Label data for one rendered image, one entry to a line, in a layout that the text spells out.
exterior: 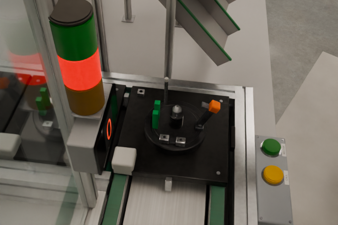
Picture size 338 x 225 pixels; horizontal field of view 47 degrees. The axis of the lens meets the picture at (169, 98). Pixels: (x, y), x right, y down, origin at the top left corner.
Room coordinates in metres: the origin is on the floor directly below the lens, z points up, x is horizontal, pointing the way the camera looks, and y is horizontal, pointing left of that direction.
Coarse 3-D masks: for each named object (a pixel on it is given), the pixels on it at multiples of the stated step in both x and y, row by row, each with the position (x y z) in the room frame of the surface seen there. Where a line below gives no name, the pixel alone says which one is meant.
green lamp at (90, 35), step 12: (84, 24) 0.34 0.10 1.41; (60, 36) 0.33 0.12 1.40; (72, 36) 0.33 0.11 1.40; (84, 36) 0.33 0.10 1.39; (96, 36) 0.35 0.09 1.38; (60, 48) 0.33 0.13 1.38; (72, 48) 0.33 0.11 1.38; (84, 48) 0.33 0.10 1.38; (96, 48) 0.35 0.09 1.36; (72, 60) 0.33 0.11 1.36
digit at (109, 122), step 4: (108, 112) 0.36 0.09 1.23; (108, 116) 0.35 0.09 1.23; (108, 120) 0.35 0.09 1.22; (112, 120) 0.37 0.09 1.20; (108, 124) 0.35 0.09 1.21; (112, 124) 0.37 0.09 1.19; (104, 128) 0.33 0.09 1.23; (108, 128) 0.35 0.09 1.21; (112, 128) 0.37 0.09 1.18; (104, 132) 0.33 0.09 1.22; (108, 132) 0.35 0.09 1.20; (112, 132) 0.36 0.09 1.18; (108, 136) 0.34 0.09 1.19; (108, 140) 0.34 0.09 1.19; (108, 144) 0.34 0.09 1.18
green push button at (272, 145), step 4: (268, 140) 0.51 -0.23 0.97; (272, 140) 0.51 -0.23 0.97; (264, 144) 0.50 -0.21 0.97; (268, 144) 0.50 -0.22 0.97; (272, 144) 0.50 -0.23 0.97; (276, 144) 0.50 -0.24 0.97; (264, 148) 0.49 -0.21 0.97; (268, 148) 0.49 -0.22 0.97; (272, 148) 0.49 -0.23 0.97; (276, 148) 0.49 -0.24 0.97; (280, 148) 0.50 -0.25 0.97; (268, 152) 0.48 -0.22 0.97; (272, 152) 0.48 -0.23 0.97; (276, 152) 0.48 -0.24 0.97
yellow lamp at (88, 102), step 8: (96, 88) 0.34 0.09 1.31; (72, 96) 0.33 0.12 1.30; (80, 96) 0.33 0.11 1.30; (88, 96) 0.33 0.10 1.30; (96, 96) 0.34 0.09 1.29; (104, 96) 0.35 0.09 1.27; (72, 104) 0.33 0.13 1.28; (80, 104) 0.33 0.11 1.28; (88, 104) 0.33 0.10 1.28; (96, 104) 0.33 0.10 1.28; (80, 112) 0.33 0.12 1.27; (88, 112) 0.33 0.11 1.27; (96, 112) 0.33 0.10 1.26
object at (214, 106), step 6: (204, 102) 0.53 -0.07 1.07; (210, 102) 0.53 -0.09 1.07; (216, 102) 0.53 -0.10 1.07; (204, 108) 0.52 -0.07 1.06; (210, 108) 0.52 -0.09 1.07; (216, 108) 0.52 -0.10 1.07; (204, 114) 0.53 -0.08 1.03; (210, 114) 0.52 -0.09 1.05; (198, 120) 0.53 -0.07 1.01; (204, 120) 0.52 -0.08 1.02
